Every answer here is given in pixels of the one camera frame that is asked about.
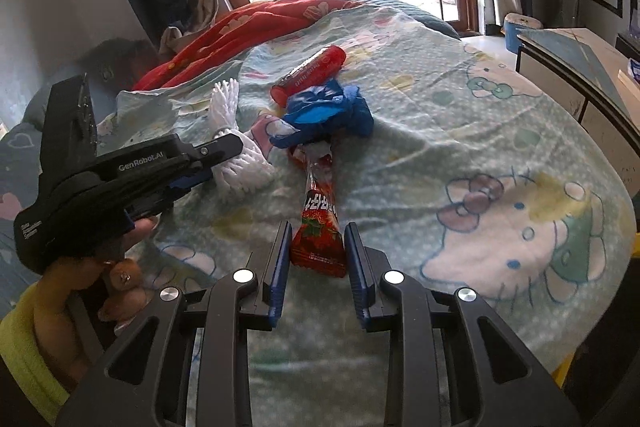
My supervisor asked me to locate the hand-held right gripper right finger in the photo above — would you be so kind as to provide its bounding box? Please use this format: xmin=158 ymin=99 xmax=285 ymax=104
xmin=343 ymin=222 xmax=585 ymax=427

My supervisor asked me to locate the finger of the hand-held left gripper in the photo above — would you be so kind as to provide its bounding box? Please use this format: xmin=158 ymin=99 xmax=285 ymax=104
xmin=191 ymin=132 xmax=245 ymax=171
xmin=125 ymin=167 xmax=215 ymax=215

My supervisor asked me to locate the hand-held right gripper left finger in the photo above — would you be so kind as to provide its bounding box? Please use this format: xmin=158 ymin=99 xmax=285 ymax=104
xmin=55 ymin=220 xmax=294 ymax=427

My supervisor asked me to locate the red strawberry snack wrapper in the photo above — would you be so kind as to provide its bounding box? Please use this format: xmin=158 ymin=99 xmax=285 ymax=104
xmin=289 ymin=142 xmax=348 ymax=279

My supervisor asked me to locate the person's left forearm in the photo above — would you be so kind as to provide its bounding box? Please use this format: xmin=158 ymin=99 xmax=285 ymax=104
xmin=0 ymin=284 xmax=93 ymax=423

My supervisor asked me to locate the person's left hand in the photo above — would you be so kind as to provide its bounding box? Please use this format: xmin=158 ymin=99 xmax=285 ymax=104
xmin=37 ymin=217 xmax=161 ymax=365

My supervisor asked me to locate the crumpled blue plastic bag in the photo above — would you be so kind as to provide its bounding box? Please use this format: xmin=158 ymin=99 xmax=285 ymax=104
xmin=269 ymin=77 xmax=376 ymax=150

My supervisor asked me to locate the red flowered blanket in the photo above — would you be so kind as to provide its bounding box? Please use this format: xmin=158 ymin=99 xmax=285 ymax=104
xmin=131 ymin=0 xmax=341 ymax=92

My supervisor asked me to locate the red cylindrical tube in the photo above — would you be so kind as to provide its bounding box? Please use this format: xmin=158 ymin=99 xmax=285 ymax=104
xmin=270 ymin=46 xmax=347 ymax=104

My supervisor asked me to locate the grey crumpled cloth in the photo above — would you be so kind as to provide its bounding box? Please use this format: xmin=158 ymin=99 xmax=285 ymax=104
xmin=157 ymin=24 xmax=201 ymax=58

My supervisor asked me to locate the light green cartoon printed blanket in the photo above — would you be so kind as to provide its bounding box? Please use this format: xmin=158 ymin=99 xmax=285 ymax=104
xmin=95 ymin=0 xmax=638 ymax=427

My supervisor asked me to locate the blue plastic bucket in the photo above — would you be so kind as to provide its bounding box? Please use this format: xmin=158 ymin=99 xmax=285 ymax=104
xmin=502 ymin=12 xmax=543 ymax=52

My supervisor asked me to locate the low cabinet with glass top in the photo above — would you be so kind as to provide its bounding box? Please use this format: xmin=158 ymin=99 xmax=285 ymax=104
xmin=515 ymin=27 xmax=640 ymax=188

